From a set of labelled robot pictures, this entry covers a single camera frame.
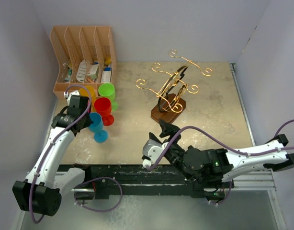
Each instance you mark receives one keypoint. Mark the green wine glass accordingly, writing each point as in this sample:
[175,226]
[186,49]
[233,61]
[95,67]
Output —
[108,90]

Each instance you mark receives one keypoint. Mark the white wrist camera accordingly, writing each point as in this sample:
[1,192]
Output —
[152,152]
[68,95]

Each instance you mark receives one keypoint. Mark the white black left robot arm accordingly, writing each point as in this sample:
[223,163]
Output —
[40,192]

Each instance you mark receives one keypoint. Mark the white blue box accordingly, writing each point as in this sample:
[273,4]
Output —
[106,75]

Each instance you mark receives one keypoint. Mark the red wine glass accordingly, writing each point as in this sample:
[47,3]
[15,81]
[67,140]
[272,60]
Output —
[103,106]

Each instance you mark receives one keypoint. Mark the magenta wine glass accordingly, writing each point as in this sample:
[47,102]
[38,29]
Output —
[90,106]

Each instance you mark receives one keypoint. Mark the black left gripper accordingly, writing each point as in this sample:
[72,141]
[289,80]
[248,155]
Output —
[88,121]

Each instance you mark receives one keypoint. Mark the white ribbed bottle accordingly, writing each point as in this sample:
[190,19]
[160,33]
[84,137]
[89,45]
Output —
[81,73]

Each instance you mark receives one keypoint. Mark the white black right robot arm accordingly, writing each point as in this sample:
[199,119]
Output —
[214,168]

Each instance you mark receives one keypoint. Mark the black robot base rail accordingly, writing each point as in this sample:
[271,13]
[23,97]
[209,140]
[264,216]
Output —
[133,180]

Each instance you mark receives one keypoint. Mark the white red box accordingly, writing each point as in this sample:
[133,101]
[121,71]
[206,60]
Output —
[93,72]

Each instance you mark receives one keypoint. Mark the yellow wine glass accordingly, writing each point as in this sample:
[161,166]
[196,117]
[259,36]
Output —
[88,90]

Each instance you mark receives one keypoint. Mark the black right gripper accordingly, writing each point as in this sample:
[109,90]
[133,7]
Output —
[168,129]

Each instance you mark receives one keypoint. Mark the gold wire wine glass rack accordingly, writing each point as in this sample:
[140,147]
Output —
[170,104]

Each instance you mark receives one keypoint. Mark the yellow object in organizer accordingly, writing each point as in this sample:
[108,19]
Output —
[108,61]

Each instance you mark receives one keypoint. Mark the blue wine glass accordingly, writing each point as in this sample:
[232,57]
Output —
[100,135]

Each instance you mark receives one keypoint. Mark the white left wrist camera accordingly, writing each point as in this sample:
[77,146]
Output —
[68,95]

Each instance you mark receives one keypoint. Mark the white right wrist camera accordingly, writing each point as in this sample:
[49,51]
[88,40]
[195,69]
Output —
[152,152]

